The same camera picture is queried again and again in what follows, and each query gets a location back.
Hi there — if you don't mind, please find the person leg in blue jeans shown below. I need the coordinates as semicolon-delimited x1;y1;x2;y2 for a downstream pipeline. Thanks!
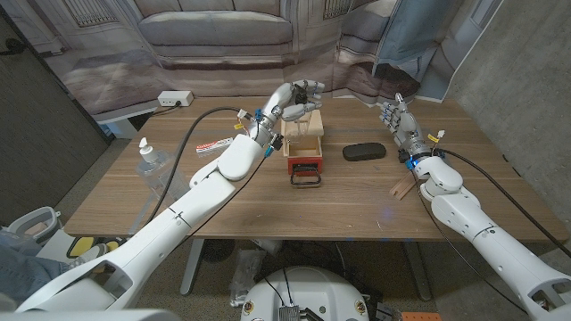
0;231;72;304

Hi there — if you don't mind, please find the small wooden block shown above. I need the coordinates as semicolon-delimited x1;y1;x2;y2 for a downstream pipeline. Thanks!
388;171;420;201

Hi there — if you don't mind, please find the small clear black-pump dispenser bottle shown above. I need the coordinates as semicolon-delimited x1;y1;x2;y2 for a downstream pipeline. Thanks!
285;83;314;144

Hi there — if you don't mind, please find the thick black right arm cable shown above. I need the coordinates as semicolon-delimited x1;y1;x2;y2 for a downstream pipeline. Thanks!
432;148;571;259

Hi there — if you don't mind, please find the white red toothpaste box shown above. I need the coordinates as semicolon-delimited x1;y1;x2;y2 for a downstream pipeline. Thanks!
195;136;236;157

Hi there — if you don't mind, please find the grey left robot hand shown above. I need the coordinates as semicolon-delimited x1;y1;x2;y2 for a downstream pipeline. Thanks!
248;79;326;146

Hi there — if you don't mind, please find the clear plastic bag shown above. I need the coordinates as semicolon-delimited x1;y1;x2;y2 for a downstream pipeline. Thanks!
229;248;267;308

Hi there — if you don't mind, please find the grey metal table leg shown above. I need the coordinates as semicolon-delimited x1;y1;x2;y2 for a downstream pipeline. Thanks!
403;243;433;302
179;239;205;297

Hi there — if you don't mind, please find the light wooden drawer box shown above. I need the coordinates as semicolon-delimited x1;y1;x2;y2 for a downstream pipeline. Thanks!
279;109;326;158

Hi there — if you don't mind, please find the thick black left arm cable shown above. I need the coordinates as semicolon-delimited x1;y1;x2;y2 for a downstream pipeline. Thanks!
145;105;246;226

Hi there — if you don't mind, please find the white low shelf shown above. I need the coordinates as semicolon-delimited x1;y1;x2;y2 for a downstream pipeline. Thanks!
95;106;160;140

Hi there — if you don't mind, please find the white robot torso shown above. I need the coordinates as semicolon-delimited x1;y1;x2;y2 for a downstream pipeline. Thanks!
240;266;370;321

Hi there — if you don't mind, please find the yellow black floor object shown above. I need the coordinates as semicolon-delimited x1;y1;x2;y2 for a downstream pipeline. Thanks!
66;235;121;259

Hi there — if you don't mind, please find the black round floor object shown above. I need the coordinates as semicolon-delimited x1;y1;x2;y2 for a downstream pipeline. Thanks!
200;239;236;264

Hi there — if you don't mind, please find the white power strip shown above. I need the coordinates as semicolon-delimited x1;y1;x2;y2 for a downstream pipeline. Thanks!
157;90;194;107

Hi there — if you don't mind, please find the orange box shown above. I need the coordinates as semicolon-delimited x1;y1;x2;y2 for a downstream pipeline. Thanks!
401;311;443;321

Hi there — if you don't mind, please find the black glasses case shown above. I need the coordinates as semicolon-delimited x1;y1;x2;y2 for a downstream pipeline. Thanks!
342;142;387;162

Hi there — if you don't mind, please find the red-front drawer with black handle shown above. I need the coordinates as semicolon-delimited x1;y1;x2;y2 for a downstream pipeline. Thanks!
285;136;324;188

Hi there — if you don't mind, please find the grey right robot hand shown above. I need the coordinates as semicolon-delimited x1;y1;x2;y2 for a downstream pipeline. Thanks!
379;92;432;157

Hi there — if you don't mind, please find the grey white plastic bin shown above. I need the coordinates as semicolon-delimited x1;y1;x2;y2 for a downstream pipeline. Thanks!
6;206;62;242

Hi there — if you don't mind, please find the printed living room backdrop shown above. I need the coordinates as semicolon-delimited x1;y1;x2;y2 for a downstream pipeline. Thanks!
0;0;508;118

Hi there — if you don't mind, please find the large clear white-pump dispenser bottle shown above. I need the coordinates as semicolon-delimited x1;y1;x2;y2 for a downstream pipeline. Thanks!
136;136;191;210

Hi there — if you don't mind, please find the black wall hook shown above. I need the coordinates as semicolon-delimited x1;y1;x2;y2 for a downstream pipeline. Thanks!
0;37;26;57

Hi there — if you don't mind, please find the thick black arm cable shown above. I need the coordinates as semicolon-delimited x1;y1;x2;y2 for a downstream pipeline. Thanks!
145;105;246;226
432;148;571;259

